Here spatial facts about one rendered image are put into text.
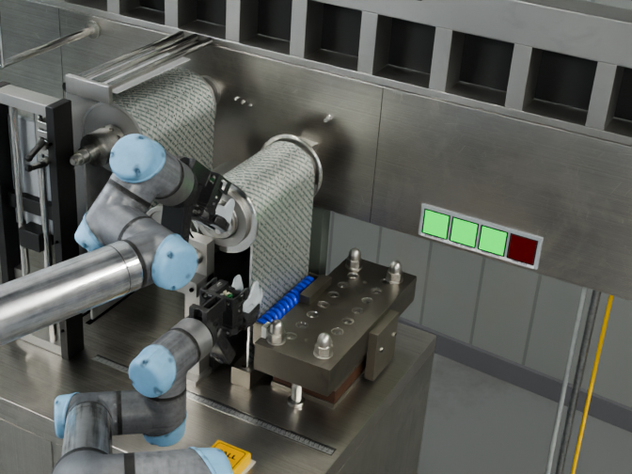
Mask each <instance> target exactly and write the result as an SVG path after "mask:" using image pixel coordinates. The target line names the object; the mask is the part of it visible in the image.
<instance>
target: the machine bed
mask: <svg viewBox="0 0 632 474"><path fill-rule="evenodd" d="M184 311H185V293H182V292H177V291H171V290H166V289H164V288H160V287H158V286H157V285H155V284H154V283H153V284H150V285H149V286H147V287H144V288H141V289H139V290H137V291H135V292H131V293H129V294H127V295H126V296H124V297H123V298H122V299H120V300H119V301H117V303H116V304H114V305H113V306H112V307H110V308H108V309H107V310H106V311H104V312H103V313H101V314H100V315H99V316H97V317H96V318H95V319H93V320H92V319H91V316H90V313H88V314H87V315H86V316H84V317H83V329H84V347H85V349H84V350H83V351H81V352H80V353H79V354H77V355H76V356H74V357H73V358H72V359H70V360H69V361H68V360H66V359H63V358H62V356H61V355H58V354H56V353H53V352H51V351H48V350H46V349H43V348H41V347H39V346H37V345H34V344H32V343H29V342H27V341H25V340H21V339H16V340H14V341H11V342H9V343H6V344H4V345H1V346H0V413H1V414H3V415H5V416H8V417H10V418H12V419H16V420H18V421H19V422H21V423H24V424H26V425H28V426H30V427H33V428H35V429H37V430H39V431H42V432H44V433H46V434H48V435H51V436H53V437H55V438H58V437H57V436H56V434H55V398H56V397H57V396H59V395H65V394H72V393H74V392H79V393H89V392H104V391H120V390H134V389H135V388H134V386H133V385H132V383H133V382H132V380H131V379H130V378H129V374H127V373H125V372H122V371H118V370H116V369H113V368H111V367H108V366H106V365H104V364H102V363H99V362H97V361H94V360H92V359H91V358H93V357H94V356H96V355H97V354H99V355H101V356H105V357H108V358H110V359H113V360H115V361H117V362H119V363H122V364H124V365H127V366H129V367H130V364H131V362H132V361H133V360H134V359H135V358H136V357H137V356H138V355H139V353H140V352H141V351H142V350H143V349H144V348H146V347H147V346H149V345H151V344H152V343H154V342H155V341H156V340H158V339H159V338H160V337H161V336H163V335H164V334H165V332H167V331H168V330H169V329H171V328H172V327H173V326H174V325H175V324H177V323H178V322H179V321H181V320H182V319H184ZM435 341H436V335H434V334H431V333H428V332H425V331H422V330H419V329H416V328H414V327H411V326H408V325H405V324H400V323H398V326H397V335H396V342H395V350H394V357H393V358H392V359H391V360H390V361H389V363H388V364H387V365H386V366H385V367H384V369H383V370H382V371H381V372H380V373H379V375H378V376H377V377H376V378H375V379H374V380H373V381H371V380H368V379H366V378H364V377H365V374H364V375H363V376H362V377H361V379H360V380H359V381H358V382H357V383H356V384H355V386H354V387H353V388H352V389H351V390H350V391H349V393H348V394H347V395H346V396H345V397H344V398H343V400H342V401H341V402H340V403H339V404H338V405H337V407H336V408H335V409H332V408H329V407H326V406H324V405H321V404H318V403H315V402H313V401H310V400H307V399H305V404H304V405H303V406H302V407H298V408H295V407H291V406H289V405H288V397H289V396H291V393H290V392H287V391H285V390H282V389H280V388H277V387H273V386H271V381H272V380H273V376H272V375H269V374H267V373H266V374H265V375H264V376H263V377H262V378H261V379H260V381H259V382H258V383H256V384H255V385H254V386H253V387H252V388H251V389H247V388H244V387H240V386H237V385H235V384H232V382H231V366H232V365H233V364H234V363H235V362H236V361H237V360H239V359H240V358H241V357H242V356H243V355H244V354H245V353H246V347H247V341H246V342H245V343H244V344H243V345H241V346H240V347H239V348H238V349H237V350H236V351H235V353H236V355H235V357H234V358H233V360H232V361H231V363H230V365H229V364H226V363H223V364H220V365H219V366H218V367H217V368H216V369H215V370H214V371H213V372H212V373H211V374H210V375H208V376H207V377H206V378H205V379H204V380H203V381H202V382H201V383H200V384H199V385H197V386H196V387H193V386H190V385H188V384H186V389H188V390H191V391H193V392H196V393H197V394H200V395H202V396H205V397H207V398H210V399H212V400H215V401H217V402H220V403H223V404H225V405H228V406H230V407H233V408H235V409H238V410H240V411H243V412H245V413H247V414H249V415H252V416H254V417H257V418H260V419H264V420H266V421H269V422H271V423H274V424H275V425H278V426H280V427H283V428H285V429H288V430H290V431H293V432H295V433H298V434H300V435H303V436H306V437H308V438H311V439H313V440H316V441H318V442H321V443H323V444H325V445H327V446H330V447H332V448H335V449H336V451H335V452H334V453H333V454H332V455H328V454H326V453H323V452H321V451H318V450H315V449H313V448H310V447H308V446H305V445H303V444H300V443H298V442H295V441H293V440H290V439H289V438H286V437H284V436H281V435H279V434H275V433H272V432H270V431H267V430H265V429H262V428H261V427H258V426H256V425H254V424H251V423H249V422H246V421H244V420H241V419H237V418H235V417H233V416H231V415H228V414H226V413H223V412H221V411H218V410H216V409H213V408H211V407H209V406H207V405H204V404H202V403H198V402H195V401H193V400H190V399H188V398H186V410H187V418H186V424H185V433H184V435H183V437H182V439H181V440H180V441H179V442H177V443H176V444H174V445H171V446H167V447H158V446H157V445H151V444H150V443H148V442H147V441H146V440H145V438H144V436H143V434H124V435H112V446H113V453H129V452H143V451H156V450H180V449H188V448H189V447H196V448H210V447H211V446H212V445H213V444H214V443H215V442H216V441H217V440H220V441H223V442H225V443H228V444H230V445H231V446H234V447H236V448H239V449H241V450H245V451H247V452H250V453H251V460H254V461H256V463H255V464H254V465H253V466H252V467H251V468H250V469H249V470H248V471H247V472H246V473H245V474H337V473H338V472H339V471H340V469H341V468H342V466H343V465H344V464H345V463H346V461H347V460H348V459H349V458H350V456H351V455H352V454H353V453H354V451H355V450H356V449H357V447H358V446H359V445H360V443H361V442H362V441H363V440H364V438H365V437H366V436H367V435H368V433H369V432H370V431H371V429H372V428H373V427H374V425H375V424H376V423H377V422H378V420H379V419H380V418H381V417H382V416H383V415H384V414H385V413H386V411H387V410H388V409H389V407H390V406H391V405H392V403H393V402H394V401H395V400H396V398H397V397H398V396H399V395H400V393H401V392H402V391H403V389H404V388H405V387H406V385H407V384H408V383H409V382H410V380H411V379H412V378H413V377H414V375H415V374H416V373H417V372H418V370H419V369H420V368H421V366H422V365H423V364H424V362H425V361H426V360H427V359H428V357H429V356H430V355H431V354H432V352H433V351H434V350H435ZM58 439H60V440H62V441H63V439H61V438H58Z"/></svg>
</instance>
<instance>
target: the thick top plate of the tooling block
mask: <svg viewBox="0 0 632 474"><path fill-rule="evenodd" d="M346 259H347V258H346ZM346 259H345V260H344V261H343V262H342V263H341V264H340V265H339V266H337V267H336V268H335V269H334V270H333V271H332V272H331V273H330V274H329V275H328V276H329V277H332V280H331V285H330V286H329V287H328V288H327V289H326V290H325V291H324V292H323V293H321V294H320V295H319V296H318V297H317V298H316V299H315V300H314V301H313V302H312V303H311V304H310V305H308V304H305V303H302V302H298V303H297V304H296V305H295V306H294V307H293V308H292V309H291V310H290V311H289V312H287V313H286V314H285V315H284V316H283V317H282V318H281V319H280V321H281V322H282V323H283V324H284V330H285V331H286V336H285V338H286V342H285V343H284V344H282V345H279V346H275V345H271V344H269V343H268V342H267V340H266V339H267V338H266V339H265V338H262V337H260V338H259V339H258V340H257V341H256V342H255V348H254V369H255V370H257V371H261V372H264V373H267V374H269V375H272V376H275V377H276V378H279V379H282V380H284V381H287V382H290V383H292V384H295V385H298V386H300V387H304V388H306V389H309V390H311V391H314V392H317V393H319V394H322V395H324V396H326V397H328V396H329V395H330V394H331V392H332V391H333V390H334V389H335V388H336V387H337V386H338V385H339V383H340V382H341V381H342V380H343V379H344V378H345V377H346V375H347V374H348V373H349V372H350V371H351V370H352V369H353V368H354V366H355V365H356V364H357V363H358V362H359V361H360V360H361V359H362V357H363V356H364V355H365V354H366V353H367V350H368V340H369V332H370V331H371V330H372V329H373V328H374V327H375V326H376V325H377V324H378V323H379V321H380V320H381V319H382V318H383V317H384V316H385V315H386V314H387V313H388V312H389V310H390V309H392V310H395V311H398V312H399V317H400V316H401V314H402V313H403V312H404V311H405V310H406V309H407V308H408V306H409V305H410V304H411V303H412V302H413V301H414V298H415V290H416V283H417V276H413V275H410V274H407V273H405V272H403V282H402V283H400V284H392V283H389V282H387V281H386V276H387V270H388V269H389V267H386V266H384V265H381V264H377V263H374V262H371V261H366V260H362V269H361V270H358V271H351V270H348V269H347V268H346V267H345V264H346ZM322 333H327V334H329V335H330V337H331V343H332V344H333V356H332V357H331V358H329V359H320V358H317V357H316V356H315V355H314V354H313V351H314V349H315V343H316V342H317V339H318V337H319V335H320V334H322Z"/></svg>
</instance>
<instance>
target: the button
mask: <svg viewBox="0 0 632 474"><path fill-rule="evenodd" d="M211 448H217V449H220V450H221V451H223V452H224V453H225V454H226V455H227V457H228V459H229V462H230V465H231V468H232V471H233V474H241V473H242V472H243V471H244V470H245V469H246V467H247V466H248V465H249V464H250V459H251V453H250V452H247V451H245V450H241V449H239V448H236V447H234V446H231V445H230V444H228V443H225V442H223V441H220V440H217V441H216V442H215V443H214V444H213V445H212V446H211Z"/></svg>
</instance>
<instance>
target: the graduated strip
mask: <svg viewBox="0 0 632 474"><path fill-rule="evenodd" d="M91 359H92V360H94V361H97V362H99V363H102V364H104V365H106V366H108V367H111V368H113V369H116V370H118V371H122V372H125V373H127V374H129V366H127V365H124V364H122V363H119V362H117V361H115V360H113V359H110V358H108V357H105V356H103V355H99V354H97V355H95V356H94V357H93V358H91ZM186 398H188V399H190V400H193V401H195V402H198V403H202V404H204V405H207V406H209V407H211V408H213V409H216V410H218V411H221V412H223V413H226V414H228V415H231V416H233V417H235V418H237V419H241V420H244V421H246V422H249V423H251V424H254V425H256V426H258V427H261V428H262V429H265V430H267V431H270V432H272V433H275V434H277V435H281V436H284V437H286V438H289V439H290V440H293V441H295V442H298V443H300V444H303V445H305V446H308V447H310V448H313V449H315V450H318V451H321V452H323V453H326V454H328V455H332V454H333V453H334V452H335V451H336V449H335V448H332V447H330V446H327V445H325V444H323V443H321V442H318V441H316V440H313V439H311V438H308V437H306V436H303V435H301V434H298V433H295V432H293V431H290V430H288V429H285V428H283V427H280V426H278V425H275V424H274V423H271V422H269V421H266V420H264V419H260V418H257V417H254V416H252V415H249V414H247V413H245V412H243V411H240V410H238V409H235V408H233V407H230V406H228V405H225V404H223V403H220V402H217V401H215V400H212V399H210V398H207V397H205V396H202V395H200V394H197V393H196V392H193V391H191V390H188V389H186Z"/></svg>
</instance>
